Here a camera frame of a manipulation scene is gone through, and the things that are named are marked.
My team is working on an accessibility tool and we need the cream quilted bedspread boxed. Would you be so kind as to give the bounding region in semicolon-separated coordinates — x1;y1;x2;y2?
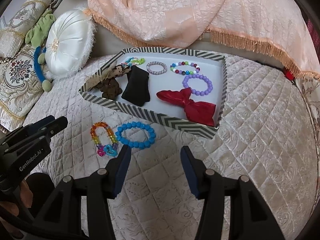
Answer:
25;55;318;239

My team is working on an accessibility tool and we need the striped green white tray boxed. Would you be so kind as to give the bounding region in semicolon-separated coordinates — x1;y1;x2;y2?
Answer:
79;47;227;139

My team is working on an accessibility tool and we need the green blue plastic bracelet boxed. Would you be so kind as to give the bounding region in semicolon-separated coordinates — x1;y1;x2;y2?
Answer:
121;56;146;67

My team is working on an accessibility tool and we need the dark brown scrunchie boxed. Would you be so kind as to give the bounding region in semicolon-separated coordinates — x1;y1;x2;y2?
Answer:
95;78;123;100

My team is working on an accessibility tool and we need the purple bead bracelet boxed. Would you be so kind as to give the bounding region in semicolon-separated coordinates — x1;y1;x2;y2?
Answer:
182;73;214;97

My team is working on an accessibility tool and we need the green plush toy blue band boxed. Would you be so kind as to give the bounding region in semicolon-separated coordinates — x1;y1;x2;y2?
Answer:
25;9;56;92

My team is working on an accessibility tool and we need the multicolour bead bracelet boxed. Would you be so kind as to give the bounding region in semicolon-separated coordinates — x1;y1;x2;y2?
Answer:
170;61;201;76

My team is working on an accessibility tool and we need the blue bead bracelet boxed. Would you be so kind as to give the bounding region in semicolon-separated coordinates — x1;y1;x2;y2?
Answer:
115;121;157;150

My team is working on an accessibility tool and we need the red velvet bow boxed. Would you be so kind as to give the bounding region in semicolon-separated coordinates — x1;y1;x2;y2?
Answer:
156;88;216;126

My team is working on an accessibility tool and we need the beige bolster pillow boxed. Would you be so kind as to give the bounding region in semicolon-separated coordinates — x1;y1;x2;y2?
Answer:
0;0;52;58

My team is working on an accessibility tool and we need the embroidered beige floral pillow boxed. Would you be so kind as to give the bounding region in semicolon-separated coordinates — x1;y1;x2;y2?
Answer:
1;44;43;132

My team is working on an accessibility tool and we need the person's left hand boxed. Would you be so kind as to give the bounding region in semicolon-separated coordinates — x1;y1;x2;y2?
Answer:
1;180;33;239

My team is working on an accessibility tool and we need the floral bed skirt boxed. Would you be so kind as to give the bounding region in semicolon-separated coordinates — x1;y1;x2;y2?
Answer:
296;77;320;139

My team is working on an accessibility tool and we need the silver crystal bracelet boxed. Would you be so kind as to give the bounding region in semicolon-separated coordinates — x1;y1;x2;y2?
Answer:
146;61;168;75

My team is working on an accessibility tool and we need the rainbow crystal bead bracelet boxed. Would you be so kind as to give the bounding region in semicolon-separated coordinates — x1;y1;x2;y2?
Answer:
90;121;119;146

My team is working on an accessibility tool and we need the peach fringed blanket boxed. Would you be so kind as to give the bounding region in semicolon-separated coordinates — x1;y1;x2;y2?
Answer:
87;0;319;78

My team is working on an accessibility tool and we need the pink blue chain bracelet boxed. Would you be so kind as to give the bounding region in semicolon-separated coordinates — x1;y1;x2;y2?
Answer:
96;143;119;158

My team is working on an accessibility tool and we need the leopard print hair bow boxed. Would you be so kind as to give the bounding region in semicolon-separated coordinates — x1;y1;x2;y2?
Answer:
85;64;131;90

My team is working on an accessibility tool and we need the round white satin cushion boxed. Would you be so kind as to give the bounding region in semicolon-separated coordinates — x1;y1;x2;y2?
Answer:
45;9;95;79

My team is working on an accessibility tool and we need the small red object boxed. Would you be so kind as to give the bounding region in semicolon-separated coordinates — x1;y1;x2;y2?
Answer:
283;68;295;81

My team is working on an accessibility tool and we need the pink polka dot garment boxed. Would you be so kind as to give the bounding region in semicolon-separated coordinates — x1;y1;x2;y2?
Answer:
307;19;319;56

